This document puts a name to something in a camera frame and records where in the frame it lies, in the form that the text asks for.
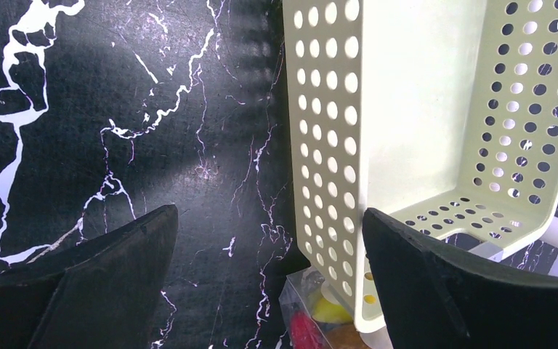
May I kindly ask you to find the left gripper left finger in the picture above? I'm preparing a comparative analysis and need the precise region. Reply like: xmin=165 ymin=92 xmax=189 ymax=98
xmin=0 ymin=204 xmax=179 ymax=348

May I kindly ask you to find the clear polka dot zip bag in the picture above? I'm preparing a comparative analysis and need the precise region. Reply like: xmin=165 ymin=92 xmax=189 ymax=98
xmin=279 ymin=268 xmax=368 ymax=349

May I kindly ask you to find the yellow fake bell pepper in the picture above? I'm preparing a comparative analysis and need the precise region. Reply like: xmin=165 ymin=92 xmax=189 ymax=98
xmin=312 ymin=297 xmax=353 ymax=324

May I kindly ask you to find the pale green plastic basket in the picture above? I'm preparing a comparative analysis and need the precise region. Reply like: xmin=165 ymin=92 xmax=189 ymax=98
xmin=283 ymin=1 xmax=558 ymax=333

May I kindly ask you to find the red fake apple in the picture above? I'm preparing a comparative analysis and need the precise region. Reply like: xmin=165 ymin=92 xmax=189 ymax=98
xmin=289 ymin=311 xmax=323 ymax=349

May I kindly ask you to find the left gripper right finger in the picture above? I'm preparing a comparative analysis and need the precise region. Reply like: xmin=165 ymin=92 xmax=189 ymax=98
xmin=362 ymin=208 xmax=558 ymax=348

